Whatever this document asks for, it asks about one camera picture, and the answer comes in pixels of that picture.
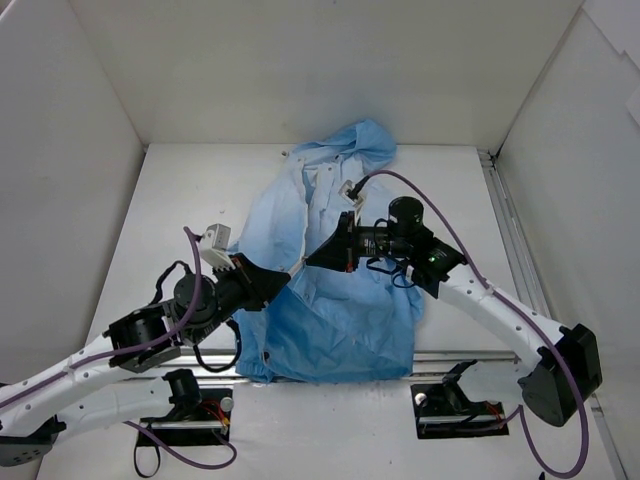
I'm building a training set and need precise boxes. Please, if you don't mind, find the aluminium side rail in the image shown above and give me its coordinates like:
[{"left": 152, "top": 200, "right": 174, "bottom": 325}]
[{"left": 477, "top": 150, "right": 551, "bottom": 317}]

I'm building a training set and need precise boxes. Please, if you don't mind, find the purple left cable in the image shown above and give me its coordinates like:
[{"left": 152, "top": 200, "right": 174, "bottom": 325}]
[{"left": 0, "top": 225, "right": 239, "bottom": 477}]

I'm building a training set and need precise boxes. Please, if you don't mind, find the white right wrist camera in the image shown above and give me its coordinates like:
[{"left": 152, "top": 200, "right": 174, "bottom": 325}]
[{"left": 339, "top": 178, "right": 367, "bottom": 209}]

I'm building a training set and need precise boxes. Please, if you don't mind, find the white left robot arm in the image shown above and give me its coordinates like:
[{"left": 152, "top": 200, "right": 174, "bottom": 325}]
[{"left": 1, "top": 254, "right": 292, "bottom": 467}]

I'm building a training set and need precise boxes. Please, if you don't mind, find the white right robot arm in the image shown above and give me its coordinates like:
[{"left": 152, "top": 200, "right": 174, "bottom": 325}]
[{"left": 306, "top": 196, "right": 602, "bottom": 427}]

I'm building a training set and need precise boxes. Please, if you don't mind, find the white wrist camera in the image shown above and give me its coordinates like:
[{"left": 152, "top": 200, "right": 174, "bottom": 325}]
[
  {"left": 199, "top": 223, "right": 235, "bottom": 271},
  {"left": 339, "top": 178, "right": 367, "bottom": 209}
]

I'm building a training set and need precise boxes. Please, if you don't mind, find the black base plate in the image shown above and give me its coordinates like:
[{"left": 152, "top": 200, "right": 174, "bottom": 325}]
[
  {"left": 410, "top": 384, "right": 509, "bottom": 440},
  {"left": 140, "top": 387, "right": 234, "bottom": 447}
]

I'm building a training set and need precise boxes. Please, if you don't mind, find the light blue zip jacket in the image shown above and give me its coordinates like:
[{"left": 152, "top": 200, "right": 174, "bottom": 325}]
[{"left": 232, "top": 120, "right": 424, "bottom": 383}]

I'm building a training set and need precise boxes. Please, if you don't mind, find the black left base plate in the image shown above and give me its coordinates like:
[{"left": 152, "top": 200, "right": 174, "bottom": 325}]
[{"left": 140, "top": 387, "right": 234, "bottom": 447}]

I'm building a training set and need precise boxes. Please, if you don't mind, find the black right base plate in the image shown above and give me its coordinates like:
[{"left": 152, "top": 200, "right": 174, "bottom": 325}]
[{"left": 410, "top": 384, "right": 509, "bottom": 440}]

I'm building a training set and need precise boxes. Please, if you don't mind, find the aluminium front rail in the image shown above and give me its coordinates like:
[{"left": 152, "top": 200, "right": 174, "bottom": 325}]
[{"left": 119, "top": 349, "right": 516, "bottom": 384}]

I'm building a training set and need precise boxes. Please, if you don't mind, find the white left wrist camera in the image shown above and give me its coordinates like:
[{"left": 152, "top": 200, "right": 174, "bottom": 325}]
[{"left": 199, "top": 223, "right": 235, "bottom": 271}]

